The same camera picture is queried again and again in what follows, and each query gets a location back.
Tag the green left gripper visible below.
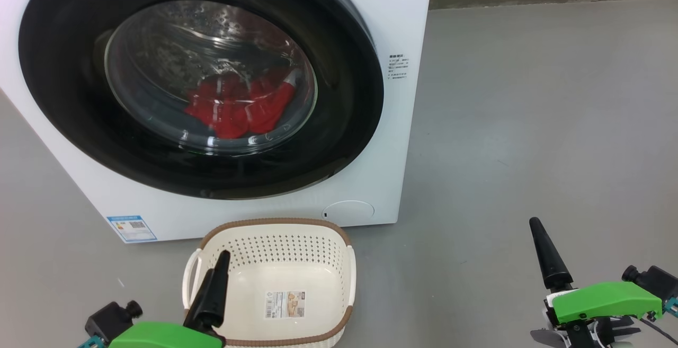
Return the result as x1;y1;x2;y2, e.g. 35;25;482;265
109;250;231;348

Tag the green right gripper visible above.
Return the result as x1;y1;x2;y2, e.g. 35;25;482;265
529;217;664;348

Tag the red garment with white stripe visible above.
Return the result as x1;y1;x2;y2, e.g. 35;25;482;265
184;70;300;139

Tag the washing machine door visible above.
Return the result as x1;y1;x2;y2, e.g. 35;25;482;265
19;0;385;200

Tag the printed product label sticker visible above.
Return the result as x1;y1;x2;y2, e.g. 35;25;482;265
265;291;306;320

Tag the cream laundry basket brown rim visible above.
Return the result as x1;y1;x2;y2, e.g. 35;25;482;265
182;218;356;348

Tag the white front-load washing machine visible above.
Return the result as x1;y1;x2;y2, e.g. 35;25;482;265
0;0;434;244

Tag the stainless steel washing machine drum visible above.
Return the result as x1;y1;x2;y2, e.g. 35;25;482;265
106;0;318;155

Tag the blue energy label sticker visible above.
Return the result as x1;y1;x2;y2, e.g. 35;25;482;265
106;215;158;243

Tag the round white filter cover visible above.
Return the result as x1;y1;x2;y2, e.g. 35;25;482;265
322;200;375;220

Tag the small caution text label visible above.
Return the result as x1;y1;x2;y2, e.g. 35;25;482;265
388;54;408;80

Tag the thin black cable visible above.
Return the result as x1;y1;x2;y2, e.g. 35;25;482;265
638;314;678;346

